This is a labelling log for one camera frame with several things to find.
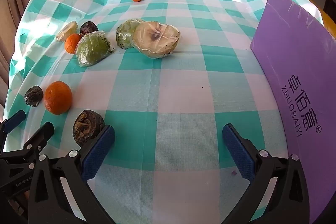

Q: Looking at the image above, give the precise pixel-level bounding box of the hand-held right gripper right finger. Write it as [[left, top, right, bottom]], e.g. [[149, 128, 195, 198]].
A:
[[222, 123, 310, 224]]

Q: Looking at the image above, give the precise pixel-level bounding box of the yellow leather sofa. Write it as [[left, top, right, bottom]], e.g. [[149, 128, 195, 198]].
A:
[[322, 10, 336, 35]]

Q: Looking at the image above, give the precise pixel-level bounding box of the teal checked tablecloth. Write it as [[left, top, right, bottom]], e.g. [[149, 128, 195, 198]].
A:
[[3, 0, 323, 224]]

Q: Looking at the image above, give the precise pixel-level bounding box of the dark purple passion fruit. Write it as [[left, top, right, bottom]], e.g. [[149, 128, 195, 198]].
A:
[[79, 21, 99, 38]]

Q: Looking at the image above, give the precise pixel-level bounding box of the pale yellow pastry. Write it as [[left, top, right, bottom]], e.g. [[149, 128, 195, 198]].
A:
[[56, 21, 78, 42]]

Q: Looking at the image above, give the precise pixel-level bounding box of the green fruit half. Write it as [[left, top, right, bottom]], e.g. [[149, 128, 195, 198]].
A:
[[75, 31, 115, 68], [116, 18, 146, 49]]

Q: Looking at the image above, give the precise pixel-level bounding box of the large orange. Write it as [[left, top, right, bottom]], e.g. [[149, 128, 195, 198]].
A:
[[44, 81, 73, 115]]

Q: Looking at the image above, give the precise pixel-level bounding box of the medium orange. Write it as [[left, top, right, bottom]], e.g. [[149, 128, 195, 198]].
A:
[[65, 34, 82, 54]]

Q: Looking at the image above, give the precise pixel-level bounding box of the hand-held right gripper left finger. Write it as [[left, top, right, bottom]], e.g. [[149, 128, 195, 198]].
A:
[[28, 124, 116, 224]]

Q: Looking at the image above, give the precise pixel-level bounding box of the beige pastry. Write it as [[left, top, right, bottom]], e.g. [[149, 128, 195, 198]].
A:
[[130, 21, 181, 59]]

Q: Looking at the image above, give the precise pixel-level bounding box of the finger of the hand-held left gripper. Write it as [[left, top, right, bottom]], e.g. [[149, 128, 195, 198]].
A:
[[0, 110, 27, 151], [0, 122, 55, 161]]

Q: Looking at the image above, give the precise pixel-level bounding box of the small dark ball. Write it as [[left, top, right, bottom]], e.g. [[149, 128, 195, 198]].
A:
[[24, 85, 43, 107]]

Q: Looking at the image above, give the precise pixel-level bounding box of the large brown wrinkled fruit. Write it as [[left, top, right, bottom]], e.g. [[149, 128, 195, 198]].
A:
[[73, 110, 106, 148]]

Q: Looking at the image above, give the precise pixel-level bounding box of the purple cardboard box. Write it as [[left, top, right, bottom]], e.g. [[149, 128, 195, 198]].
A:
[[250, 0, 336, 224]]

